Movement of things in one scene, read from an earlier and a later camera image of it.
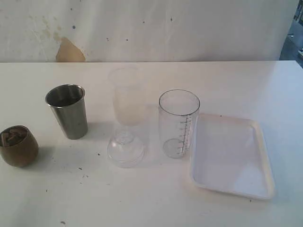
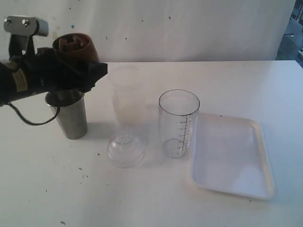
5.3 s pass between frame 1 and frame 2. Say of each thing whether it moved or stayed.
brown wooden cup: moved
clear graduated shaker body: stayed
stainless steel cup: stayed
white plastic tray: stayed
